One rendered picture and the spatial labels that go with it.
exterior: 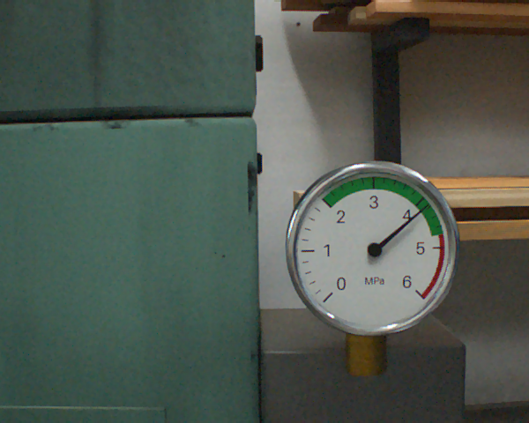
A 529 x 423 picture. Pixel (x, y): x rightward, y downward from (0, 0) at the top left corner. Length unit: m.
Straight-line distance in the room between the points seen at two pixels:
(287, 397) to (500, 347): 2.66
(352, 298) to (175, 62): 0.13
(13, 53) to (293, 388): 0.18
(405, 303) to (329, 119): 2.54
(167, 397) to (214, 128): 0.11
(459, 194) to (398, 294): 2.10
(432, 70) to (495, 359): 0.80
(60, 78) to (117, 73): 0.02
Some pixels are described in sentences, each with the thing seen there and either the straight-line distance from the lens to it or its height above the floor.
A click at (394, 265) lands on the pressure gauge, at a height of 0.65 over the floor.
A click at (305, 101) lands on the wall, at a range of 2.94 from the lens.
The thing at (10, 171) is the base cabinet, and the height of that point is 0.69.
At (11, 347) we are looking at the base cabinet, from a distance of 0.48.
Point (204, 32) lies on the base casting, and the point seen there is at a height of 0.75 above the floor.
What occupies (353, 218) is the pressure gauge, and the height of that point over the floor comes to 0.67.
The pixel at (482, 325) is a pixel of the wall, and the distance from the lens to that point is 3.06.
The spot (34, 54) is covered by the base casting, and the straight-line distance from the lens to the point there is 0.48.
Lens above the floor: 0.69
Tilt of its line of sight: 3 degrees down
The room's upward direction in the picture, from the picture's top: 1 degrees counter-clockwise
